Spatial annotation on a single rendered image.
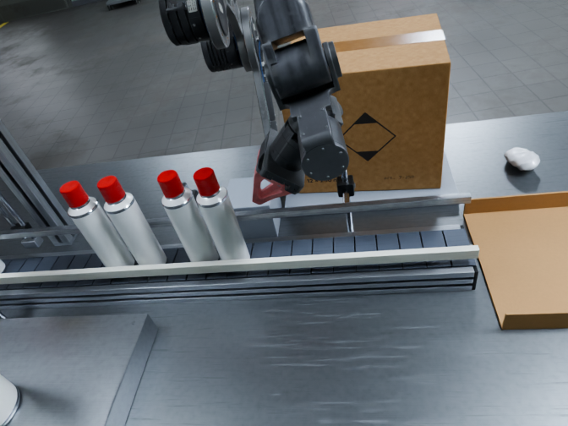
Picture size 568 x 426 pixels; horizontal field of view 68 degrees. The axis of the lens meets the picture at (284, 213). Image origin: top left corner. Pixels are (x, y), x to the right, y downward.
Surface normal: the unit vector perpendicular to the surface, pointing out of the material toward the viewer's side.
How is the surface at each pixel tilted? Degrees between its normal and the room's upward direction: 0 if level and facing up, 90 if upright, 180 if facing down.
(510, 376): 0
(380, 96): 90
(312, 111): 15
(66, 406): 0
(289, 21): 64
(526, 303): 0
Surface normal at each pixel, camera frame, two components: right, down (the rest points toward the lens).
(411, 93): -0.17, 0.68
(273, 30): -0.12, 0.29
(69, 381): -0.18, -0.73
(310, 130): -0.32, -0.55
